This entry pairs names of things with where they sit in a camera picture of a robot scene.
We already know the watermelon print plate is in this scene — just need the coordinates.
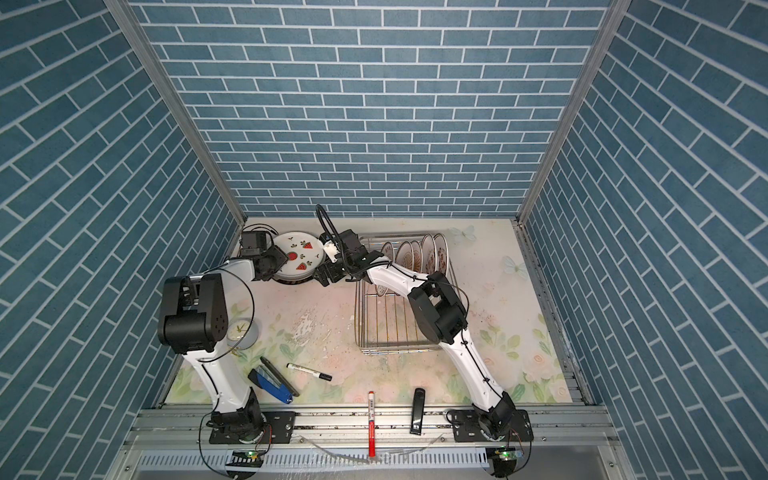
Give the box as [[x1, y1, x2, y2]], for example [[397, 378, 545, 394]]
[[274, 231, 325, 267]]

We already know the dark mosaic rim plate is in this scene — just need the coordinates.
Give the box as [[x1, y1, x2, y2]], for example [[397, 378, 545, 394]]
[[272, 262, 317, 285]]

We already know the red rim white plate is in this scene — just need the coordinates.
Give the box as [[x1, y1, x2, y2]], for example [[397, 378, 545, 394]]
[[421, 234, 436, 274]]

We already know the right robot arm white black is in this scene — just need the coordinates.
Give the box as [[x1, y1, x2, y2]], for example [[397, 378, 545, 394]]
[[313, 227, 534, 443]]

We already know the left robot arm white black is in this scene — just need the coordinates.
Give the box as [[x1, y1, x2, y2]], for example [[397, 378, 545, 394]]
[[158, 224, 288, 444]]

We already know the sunburst red text plate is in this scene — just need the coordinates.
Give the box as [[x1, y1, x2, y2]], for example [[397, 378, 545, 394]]
[[381, 241, 395, 262]]

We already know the black white marker pen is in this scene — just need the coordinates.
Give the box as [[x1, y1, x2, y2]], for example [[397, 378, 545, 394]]
[[286, 363, 333, 382]]

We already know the small white desk clock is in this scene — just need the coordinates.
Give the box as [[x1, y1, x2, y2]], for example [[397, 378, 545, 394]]
[[226, 318, 260, 349]]

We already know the blue stapler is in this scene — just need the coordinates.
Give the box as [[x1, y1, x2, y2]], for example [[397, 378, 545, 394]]
[[247, 356, 299, 404]]

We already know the red white pen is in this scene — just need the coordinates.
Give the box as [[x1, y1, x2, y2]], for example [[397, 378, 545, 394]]
[[367, 390, 376, 460]]

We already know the black rectangular remote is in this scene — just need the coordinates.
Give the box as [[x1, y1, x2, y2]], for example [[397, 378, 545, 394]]
[[409, 387, 426, 436]]

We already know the black corrugated cable conduit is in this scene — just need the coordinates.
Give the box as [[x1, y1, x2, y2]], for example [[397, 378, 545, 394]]
[[314, 203, 352, 256]]

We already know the metal wire dish rack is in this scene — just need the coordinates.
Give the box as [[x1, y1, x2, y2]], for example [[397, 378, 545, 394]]
[[355, 233, 458, 354]]

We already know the white cable comb strip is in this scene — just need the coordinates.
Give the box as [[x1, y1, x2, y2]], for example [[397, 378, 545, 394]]
[[137, 447, 489, 473]]

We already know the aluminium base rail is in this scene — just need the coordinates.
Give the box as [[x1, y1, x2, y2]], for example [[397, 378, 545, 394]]
[[125, 404, 619, 449]]

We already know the aluminium corner post left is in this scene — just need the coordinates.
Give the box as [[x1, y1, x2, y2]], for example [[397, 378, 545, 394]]
[[104, 0, 247, 226]]

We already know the aluminium corner post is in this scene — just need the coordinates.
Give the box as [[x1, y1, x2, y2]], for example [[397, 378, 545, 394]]
[[104, 0, 247, 226], [517, 0, 634, 224]]

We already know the aluminium corner post right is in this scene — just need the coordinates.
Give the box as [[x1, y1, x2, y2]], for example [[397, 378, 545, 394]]
[[517, 0, 634, 224]]

